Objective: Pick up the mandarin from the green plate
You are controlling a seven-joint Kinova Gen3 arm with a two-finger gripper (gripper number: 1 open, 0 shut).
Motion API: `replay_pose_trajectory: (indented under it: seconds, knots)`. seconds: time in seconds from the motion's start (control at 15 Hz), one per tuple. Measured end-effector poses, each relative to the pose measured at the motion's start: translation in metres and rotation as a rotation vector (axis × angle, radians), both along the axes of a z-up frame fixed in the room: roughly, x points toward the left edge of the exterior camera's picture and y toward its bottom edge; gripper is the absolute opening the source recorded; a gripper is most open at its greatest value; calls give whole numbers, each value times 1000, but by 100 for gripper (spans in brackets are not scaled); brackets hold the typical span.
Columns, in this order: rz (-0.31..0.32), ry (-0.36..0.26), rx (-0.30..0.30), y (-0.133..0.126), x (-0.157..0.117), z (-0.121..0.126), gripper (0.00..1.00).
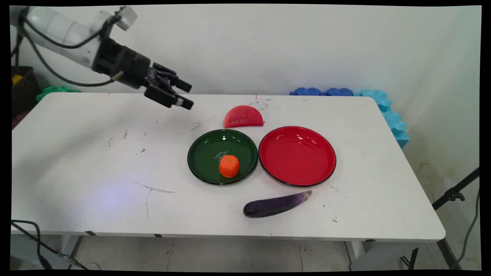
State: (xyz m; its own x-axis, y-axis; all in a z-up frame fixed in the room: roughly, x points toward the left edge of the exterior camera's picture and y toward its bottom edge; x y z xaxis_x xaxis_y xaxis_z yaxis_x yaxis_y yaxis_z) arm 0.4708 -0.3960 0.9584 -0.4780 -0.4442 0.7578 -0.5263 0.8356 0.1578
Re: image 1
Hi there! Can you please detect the black floor cable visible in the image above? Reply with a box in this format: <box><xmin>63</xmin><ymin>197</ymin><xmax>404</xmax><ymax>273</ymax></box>
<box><xmin>11</xmin><ymin>220</ymin><xmax>89</xmax><ymax>270</ymax></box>

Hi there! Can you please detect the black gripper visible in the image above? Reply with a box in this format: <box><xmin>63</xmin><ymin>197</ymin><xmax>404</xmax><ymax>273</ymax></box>
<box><xmin>92</xmin><ymin>38</ymin><xmax>194</xmax><ymax>111</ymax></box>

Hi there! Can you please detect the green plate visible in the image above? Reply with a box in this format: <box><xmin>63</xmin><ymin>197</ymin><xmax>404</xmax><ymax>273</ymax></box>
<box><xmin>187</xmin><ymin>129</ymin><xmax>259</xmax><ymax>186</ymax></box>

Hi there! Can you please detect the black tripod stand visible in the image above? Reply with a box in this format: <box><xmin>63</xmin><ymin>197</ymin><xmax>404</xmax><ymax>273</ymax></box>
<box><xmin>401</xmin><ymin>167</ymin><xmax>481</xmax><ymax>270</ymax></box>

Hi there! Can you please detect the green plastic bag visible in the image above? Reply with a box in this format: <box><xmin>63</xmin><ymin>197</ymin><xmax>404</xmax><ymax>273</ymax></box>
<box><xmin>36</xmin><ymin>85</ymin><xmax>80</xmax><ymax>102</ymax></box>

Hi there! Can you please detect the grey hanging cable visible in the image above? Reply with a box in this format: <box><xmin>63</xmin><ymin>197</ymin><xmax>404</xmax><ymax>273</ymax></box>
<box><xmin>451</xmin><ymin>188</ymin><xmax>481</xmax><ymax>270</ymax></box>

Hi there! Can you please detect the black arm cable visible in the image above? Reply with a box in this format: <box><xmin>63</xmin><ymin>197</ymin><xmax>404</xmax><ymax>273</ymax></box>
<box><xmin>11</xmin><ymin>8</ymin><xmax>124</xmax><ymax>87</ymax></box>

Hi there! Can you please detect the orange toy carrot piece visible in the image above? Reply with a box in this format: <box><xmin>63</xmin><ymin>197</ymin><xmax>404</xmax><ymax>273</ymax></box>
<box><xmin>219</xmin><ymin>155</ymin><xmax>240</xmax><ymax>178</ymax></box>

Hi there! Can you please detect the light blue foam mat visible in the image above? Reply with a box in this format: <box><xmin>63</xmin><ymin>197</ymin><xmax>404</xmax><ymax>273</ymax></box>
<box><xmin>354</xmin><ymin>89</ymin><xmax>410</xmax><ymax>149</ymax></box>

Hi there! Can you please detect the purple toy eggplant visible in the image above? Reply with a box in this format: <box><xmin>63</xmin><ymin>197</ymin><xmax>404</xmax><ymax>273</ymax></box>
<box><xmin>243</xmin><ymin>190</ymin><xmax>313</xmax><ymax>218</ymax></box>

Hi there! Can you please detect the dark blue foam mat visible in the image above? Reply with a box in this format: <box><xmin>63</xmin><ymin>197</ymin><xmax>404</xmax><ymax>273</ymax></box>
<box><xmin>289</xmin><ymin>87</ymin><xmax>354</xmax><ymax>96</ymax></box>

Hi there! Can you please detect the dark woven basket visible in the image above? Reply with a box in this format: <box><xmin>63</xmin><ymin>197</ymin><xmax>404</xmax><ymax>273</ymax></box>
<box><xmin>11</xmin><ymin>66</ymin><xmax>41</xmax><ymax>115</ymax></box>

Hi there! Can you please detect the red plate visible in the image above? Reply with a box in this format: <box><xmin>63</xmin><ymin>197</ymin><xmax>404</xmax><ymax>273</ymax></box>
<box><xmin>258</xmin><ymin>126</ymin><xmax>337</xmax><ymax>187</ymax></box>

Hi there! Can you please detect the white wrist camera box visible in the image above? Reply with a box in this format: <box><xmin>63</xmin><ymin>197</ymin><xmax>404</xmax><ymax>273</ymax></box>
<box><xmin>101</xmin><ymin>5</ymin><xmax>138</xmax><ymax>31</ymax></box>

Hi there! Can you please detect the red watermelon slice toy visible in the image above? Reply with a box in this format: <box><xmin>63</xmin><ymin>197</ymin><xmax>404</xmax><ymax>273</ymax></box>
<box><xmin>223</xmin><ymin>105</ymin><xmax>265</xmax><ymax>128</ymax></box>

